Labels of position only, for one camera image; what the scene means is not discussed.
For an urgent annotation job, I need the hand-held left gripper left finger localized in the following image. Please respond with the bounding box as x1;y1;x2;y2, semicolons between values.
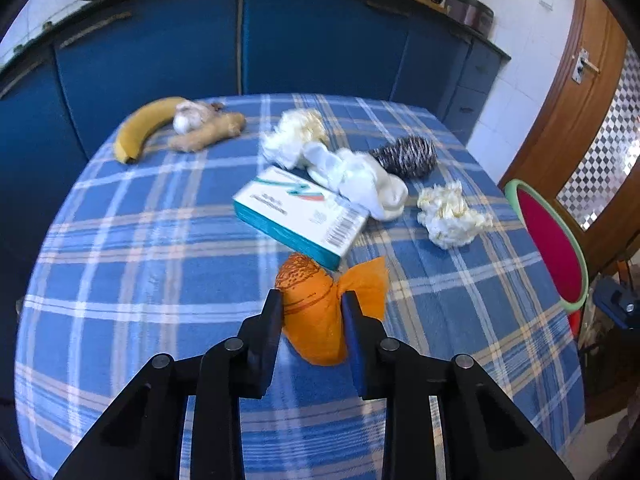
52;289;285;480

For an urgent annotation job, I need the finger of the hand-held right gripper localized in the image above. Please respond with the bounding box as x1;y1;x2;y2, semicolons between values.
595;276;640;332

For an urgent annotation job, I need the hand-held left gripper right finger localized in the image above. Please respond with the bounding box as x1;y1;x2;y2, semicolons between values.
340;290;576;480

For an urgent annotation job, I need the small orange cloth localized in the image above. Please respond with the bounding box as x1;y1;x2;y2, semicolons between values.
276;253;389;367

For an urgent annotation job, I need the green and red basin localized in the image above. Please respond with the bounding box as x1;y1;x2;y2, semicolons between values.
504;180;590;313

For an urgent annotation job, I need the white and teal medicine box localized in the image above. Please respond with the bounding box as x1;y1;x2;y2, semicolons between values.
232;166;371;272

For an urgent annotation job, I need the blue plaid tablecloth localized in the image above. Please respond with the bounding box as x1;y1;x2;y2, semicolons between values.
14;92;587;480

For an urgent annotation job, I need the crumpled white tissue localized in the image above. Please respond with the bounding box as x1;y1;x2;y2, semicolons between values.
260;108;331;170
417;181;495;251

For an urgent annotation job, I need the white sock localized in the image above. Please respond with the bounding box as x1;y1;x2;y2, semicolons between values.
303;141;409;222

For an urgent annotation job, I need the wooden door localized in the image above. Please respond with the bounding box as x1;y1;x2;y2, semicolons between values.
497;0;640;281

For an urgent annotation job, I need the steel wool scrubber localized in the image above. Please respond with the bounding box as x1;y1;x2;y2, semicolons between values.
370;135;437;179

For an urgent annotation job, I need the ginger root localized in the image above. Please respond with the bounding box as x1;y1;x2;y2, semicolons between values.
167;110;247;154

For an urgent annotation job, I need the garlic bulb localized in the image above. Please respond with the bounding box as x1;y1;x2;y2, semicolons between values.
172;101;213;135

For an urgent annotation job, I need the yellow banana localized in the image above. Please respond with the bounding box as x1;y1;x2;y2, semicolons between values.
114;97;193;164

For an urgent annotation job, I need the blue kitchen cabinet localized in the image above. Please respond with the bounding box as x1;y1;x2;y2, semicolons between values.
0;0;512;411

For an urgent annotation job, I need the dark rice cooker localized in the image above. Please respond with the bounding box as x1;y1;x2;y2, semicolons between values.
444;0;495;37

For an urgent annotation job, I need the metal door handle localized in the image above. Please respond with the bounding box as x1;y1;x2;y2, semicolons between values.
571;49;600;84

